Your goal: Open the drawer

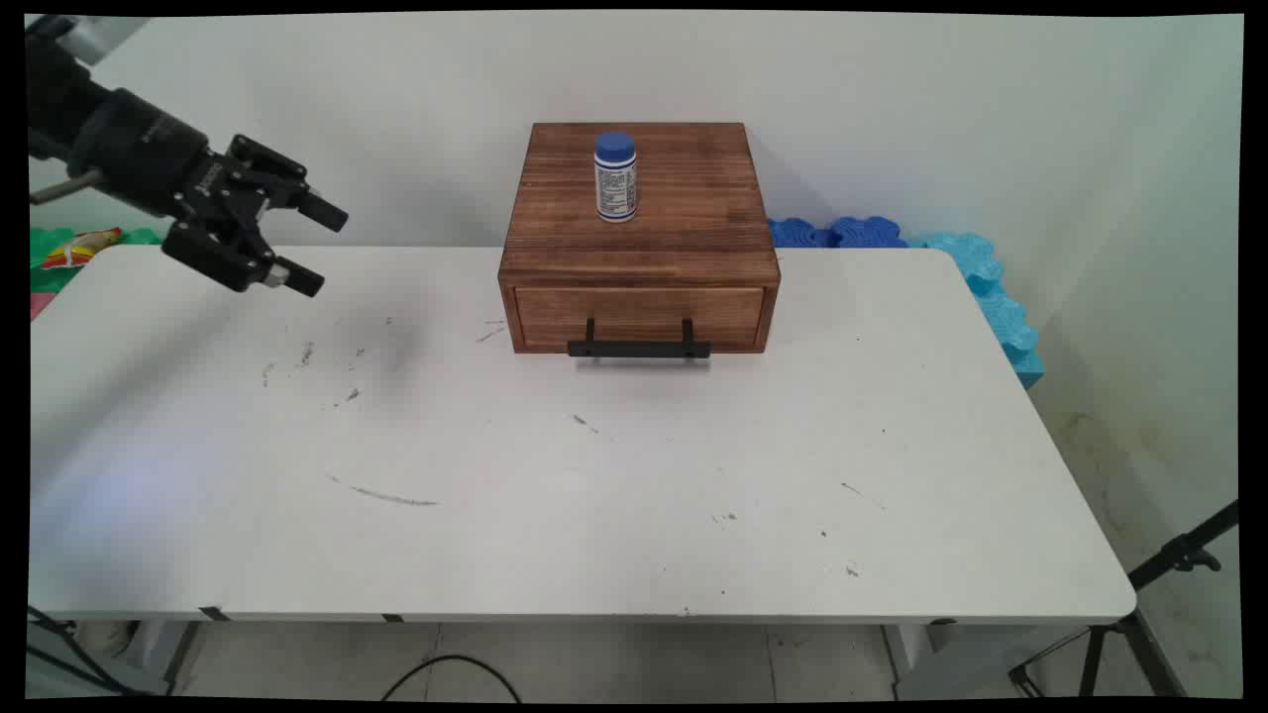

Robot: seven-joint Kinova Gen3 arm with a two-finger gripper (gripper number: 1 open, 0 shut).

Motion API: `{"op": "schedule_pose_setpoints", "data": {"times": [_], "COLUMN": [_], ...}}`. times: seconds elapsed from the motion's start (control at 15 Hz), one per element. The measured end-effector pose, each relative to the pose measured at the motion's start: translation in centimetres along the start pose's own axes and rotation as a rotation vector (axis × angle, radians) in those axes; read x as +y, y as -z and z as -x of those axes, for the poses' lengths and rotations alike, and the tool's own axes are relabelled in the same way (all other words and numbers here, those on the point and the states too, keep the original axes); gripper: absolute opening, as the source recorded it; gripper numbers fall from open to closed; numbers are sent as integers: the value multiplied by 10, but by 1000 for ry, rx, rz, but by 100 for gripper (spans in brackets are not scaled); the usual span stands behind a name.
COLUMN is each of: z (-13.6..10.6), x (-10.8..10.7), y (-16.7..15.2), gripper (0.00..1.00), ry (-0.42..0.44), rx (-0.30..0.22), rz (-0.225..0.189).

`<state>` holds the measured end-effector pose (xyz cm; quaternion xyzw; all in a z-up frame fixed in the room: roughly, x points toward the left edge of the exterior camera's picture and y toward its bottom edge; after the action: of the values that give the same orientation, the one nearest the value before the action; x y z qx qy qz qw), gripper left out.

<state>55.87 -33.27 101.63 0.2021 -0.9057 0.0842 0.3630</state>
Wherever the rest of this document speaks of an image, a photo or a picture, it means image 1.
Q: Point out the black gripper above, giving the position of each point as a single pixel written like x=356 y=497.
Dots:
x=139 y=149

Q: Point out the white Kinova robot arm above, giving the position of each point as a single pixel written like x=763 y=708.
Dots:
x=59 y=94

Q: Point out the colourful packet at left edge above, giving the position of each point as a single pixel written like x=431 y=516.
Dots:
x=54 y=259

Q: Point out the white bottle with blue cap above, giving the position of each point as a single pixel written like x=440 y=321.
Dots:
x=615 y=183

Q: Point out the brown wooden drawer cabinet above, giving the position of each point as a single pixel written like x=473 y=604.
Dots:
x=639 y=198

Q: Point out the grey metal table leg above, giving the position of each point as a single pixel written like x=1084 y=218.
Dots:
x=181 y=656

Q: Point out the thin black stand legs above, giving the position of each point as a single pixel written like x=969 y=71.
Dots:
x=69 y=654

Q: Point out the dark blue foam mat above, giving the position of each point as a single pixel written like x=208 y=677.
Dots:
x=867 y=232
x=797 y=234

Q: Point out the cyan foam mat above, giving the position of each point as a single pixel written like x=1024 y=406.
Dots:
x=996 y=297

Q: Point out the black tripod stand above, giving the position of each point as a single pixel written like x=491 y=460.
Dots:
x=1139 y=614

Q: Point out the white table leg frame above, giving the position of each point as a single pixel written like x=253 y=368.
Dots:
x=921 y=659

